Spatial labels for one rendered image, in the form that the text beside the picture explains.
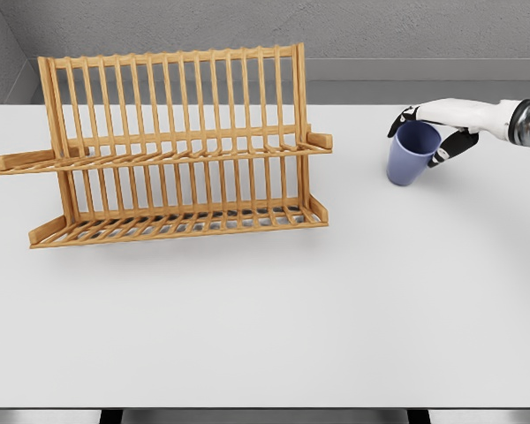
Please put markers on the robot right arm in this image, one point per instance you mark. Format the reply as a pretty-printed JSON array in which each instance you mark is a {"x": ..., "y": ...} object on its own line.
[{"x": 519, "y": 121}]

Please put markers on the wooden two-tier dish rack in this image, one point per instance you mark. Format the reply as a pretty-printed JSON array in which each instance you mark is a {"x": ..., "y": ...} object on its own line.
[{"x": 176, "y": 150}]

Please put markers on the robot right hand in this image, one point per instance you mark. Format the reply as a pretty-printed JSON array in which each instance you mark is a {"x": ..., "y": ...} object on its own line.
[{"x": 446, "y": 112}]

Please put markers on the blue plastic cup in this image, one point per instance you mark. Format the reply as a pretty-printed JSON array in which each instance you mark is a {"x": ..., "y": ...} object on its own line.
[{"x": 410, "y": 155}]

